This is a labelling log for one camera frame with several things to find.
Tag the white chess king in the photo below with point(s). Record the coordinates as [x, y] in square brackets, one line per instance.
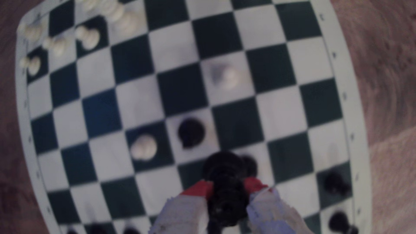
[112, 9]

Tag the black chess queen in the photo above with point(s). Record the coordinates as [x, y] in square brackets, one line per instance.
[224, 191]

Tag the white chess queen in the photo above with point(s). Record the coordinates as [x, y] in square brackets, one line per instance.
[130, 22]

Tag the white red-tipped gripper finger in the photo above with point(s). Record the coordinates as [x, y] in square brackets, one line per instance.
[273, 214]
[185, 214]

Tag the green white chess mat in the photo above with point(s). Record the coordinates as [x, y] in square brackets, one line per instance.
[279, 113]

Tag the black chess pawn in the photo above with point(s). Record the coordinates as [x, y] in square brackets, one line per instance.
[336, 183]
[252, 166]
[71, 232]
[130, 231]

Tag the white chess rook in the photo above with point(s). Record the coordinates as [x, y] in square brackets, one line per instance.
[32, 31]

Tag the white chess pawn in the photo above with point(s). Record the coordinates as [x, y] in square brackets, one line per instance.
[87, 37]
[57, 45]
[143, 148]
[31, 65]
[227, 76]

